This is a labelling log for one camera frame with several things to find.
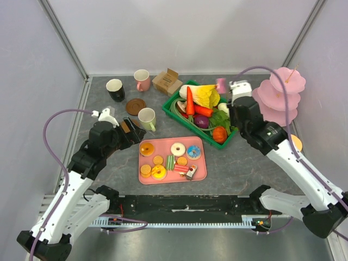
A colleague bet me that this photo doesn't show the purple onion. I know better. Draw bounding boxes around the purple onion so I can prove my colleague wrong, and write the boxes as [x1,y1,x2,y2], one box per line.
[194,115,209,129]

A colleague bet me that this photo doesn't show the brown saucer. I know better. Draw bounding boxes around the brown saucer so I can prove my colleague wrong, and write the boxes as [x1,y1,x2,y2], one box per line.
[126,98,146,116]
[131,119,140,127]

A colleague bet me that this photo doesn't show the round biscuit right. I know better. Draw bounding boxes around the round biscuit right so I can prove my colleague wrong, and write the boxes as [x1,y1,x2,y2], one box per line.
[177,157,188,166]

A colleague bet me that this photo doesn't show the upright carrot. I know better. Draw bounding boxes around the upright carrot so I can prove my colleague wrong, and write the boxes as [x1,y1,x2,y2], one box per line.
[186,86,195,116]

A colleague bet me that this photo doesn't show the pink serving tray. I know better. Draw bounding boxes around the pink serving tray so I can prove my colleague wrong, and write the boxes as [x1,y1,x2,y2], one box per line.
[139,136,207,185]

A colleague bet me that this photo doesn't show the yellow round sponge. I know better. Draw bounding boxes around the yellow round sponge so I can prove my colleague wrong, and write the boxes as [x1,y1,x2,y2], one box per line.
[291,134,303,152]

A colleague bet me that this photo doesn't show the chocolate cake slice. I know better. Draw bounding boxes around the chocolate cake slice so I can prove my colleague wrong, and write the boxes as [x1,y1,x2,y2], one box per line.
[185,165,197,181]

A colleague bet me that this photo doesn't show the mushroom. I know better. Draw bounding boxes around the mushroom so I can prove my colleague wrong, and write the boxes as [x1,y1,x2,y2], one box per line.
[176,101,187,113]

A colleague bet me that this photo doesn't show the green long beans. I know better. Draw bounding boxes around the green long beans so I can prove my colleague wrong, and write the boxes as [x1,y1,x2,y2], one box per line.
[170,98,215,132]

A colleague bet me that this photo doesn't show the round biscuit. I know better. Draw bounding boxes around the round biscuit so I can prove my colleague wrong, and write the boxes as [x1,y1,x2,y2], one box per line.
[153,155,164,165]
[177,157,188,166]

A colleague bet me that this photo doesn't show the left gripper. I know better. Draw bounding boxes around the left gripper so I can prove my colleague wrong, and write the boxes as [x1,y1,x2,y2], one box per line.
[103,116,146,157]

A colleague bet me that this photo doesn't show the red striped cake slice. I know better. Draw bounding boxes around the red striped cake slice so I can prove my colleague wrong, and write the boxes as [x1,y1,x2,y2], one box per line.
[173,164,189,175]

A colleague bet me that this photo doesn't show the white cable duct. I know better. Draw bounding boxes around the white cable duct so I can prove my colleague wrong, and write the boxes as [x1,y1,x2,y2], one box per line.
[89,217,255,229]

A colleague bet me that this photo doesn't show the black mug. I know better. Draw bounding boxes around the black mug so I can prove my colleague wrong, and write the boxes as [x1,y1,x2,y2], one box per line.
[105,79,125,102]

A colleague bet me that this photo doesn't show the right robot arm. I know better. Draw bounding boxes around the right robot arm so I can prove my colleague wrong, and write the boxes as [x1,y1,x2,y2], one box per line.
[227,96,347,239]

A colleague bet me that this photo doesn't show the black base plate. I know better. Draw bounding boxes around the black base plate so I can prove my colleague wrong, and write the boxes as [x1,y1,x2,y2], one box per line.
[107,195,269,223]

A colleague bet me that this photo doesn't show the white radish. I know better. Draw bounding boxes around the white radish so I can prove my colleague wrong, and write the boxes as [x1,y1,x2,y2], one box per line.
[217,103,229,113]

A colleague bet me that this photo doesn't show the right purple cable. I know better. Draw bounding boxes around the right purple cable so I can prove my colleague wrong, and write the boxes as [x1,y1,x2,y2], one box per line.
[235,66,348,241]

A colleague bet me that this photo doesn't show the round biscuit upper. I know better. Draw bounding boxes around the round biscuit upper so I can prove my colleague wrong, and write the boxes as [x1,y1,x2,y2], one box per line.
[153,155,164,165]

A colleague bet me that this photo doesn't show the stacked biscuits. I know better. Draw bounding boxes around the stacked biscuits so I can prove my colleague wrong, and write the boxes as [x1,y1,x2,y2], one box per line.
[140,164,152,178]

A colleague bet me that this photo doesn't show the napa cabbage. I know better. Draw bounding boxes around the napa cabbage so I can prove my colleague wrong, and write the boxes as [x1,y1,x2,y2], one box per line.
[179,84,220,109]

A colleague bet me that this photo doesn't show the green mug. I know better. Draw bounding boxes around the green mug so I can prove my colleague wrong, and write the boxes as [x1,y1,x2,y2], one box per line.
[138,108,156,132]

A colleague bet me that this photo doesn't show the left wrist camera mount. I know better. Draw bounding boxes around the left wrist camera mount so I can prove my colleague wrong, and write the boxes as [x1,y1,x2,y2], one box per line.
[91,107,119,128]

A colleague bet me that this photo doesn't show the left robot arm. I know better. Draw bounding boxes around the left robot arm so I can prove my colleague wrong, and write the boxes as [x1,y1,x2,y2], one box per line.
[17,116,146,260]

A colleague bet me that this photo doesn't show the blue sprinkled donut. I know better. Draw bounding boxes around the blue sprinkled donut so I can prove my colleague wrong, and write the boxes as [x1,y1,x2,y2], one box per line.
[186,145,202,160]

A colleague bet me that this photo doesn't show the yellow glazed donut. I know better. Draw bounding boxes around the yellow glazed donut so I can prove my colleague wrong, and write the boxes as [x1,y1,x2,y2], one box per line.
[151,165,166,181]

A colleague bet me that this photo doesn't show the small orange pumpkin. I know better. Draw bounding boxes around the small orange pumpkin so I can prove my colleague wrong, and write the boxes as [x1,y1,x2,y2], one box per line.
[213,126,228,144]

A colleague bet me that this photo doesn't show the cardboard box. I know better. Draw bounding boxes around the cardboard box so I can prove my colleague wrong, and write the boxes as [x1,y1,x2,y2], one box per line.
[152,68,183,97]

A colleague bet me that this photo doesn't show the white glazed donut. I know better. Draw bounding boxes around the white glazed donut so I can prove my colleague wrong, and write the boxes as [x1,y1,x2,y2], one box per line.
[170,142,186,157]

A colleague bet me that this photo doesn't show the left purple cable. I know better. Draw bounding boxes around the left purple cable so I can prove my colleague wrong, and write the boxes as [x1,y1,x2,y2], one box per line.
[28,108,149,261]

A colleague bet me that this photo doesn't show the pink three-tier cake stand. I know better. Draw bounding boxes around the pink three-tier cake stand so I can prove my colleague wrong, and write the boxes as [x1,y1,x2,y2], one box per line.
[252,67,306,127]

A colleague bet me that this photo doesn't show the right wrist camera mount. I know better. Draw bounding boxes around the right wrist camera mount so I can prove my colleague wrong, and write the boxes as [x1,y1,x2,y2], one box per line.
[227,80,252,103]

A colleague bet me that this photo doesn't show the lying carrot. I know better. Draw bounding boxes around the lying carrot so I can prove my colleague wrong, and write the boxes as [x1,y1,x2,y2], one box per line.
[194,104,214,117]

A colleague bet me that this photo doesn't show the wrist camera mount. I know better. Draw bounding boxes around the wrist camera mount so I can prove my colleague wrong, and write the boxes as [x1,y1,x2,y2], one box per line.
[91,107,119,128]
[227,80,252,103]

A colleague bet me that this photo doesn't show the pink macaron cake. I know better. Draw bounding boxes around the pink macaron cake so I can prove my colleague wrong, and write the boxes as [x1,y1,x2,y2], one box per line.
[216,78,228,94]

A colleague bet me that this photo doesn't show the pink mug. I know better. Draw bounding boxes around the pink mug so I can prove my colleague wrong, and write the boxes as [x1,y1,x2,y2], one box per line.
[134,69,151,92]

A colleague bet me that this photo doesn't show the green leafy vegetable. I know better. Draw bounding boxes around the green leafy vegetable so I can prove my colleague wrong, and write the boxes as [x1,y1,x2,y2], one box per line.
[209,108,232,136]

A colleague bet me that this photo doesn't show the purple cable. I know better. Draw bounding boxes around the purple cable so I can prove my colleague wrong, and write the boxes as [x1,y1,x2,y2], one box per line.
[235,66,348,241]
[28,108,149,261]

